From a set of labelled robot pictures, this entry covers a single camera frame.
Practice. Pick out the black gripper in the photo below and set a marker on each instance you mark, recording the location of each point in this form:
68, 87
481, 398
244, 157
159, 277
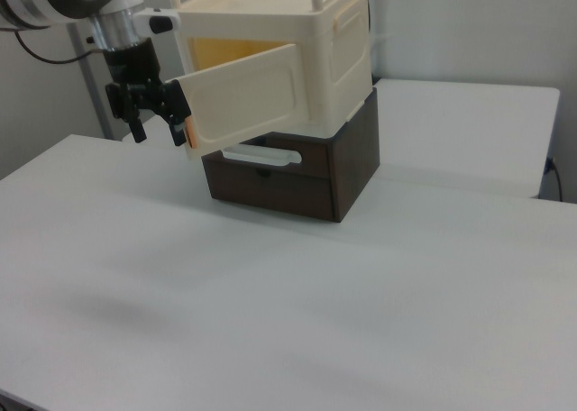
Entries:
133, 64

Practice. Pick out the cream cabinet door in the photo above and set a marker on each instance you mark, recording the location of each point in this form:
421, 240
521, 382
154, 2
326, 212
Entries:
245, 100

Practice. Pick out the cream plastic cabinet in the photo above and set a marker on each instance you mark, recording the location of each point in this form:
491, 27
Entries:
315, 46

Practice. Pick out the grey metal pole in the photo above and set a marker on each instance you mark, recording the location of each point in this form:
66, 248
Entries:
92, 95

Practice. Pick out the dark brown knob drawer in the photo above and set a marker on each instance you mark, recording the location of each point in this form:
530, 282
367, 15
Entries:
270, 192

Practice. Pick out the dark brown drawer unit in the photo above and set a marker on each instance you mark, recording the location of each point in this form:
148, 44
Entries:
351, 158

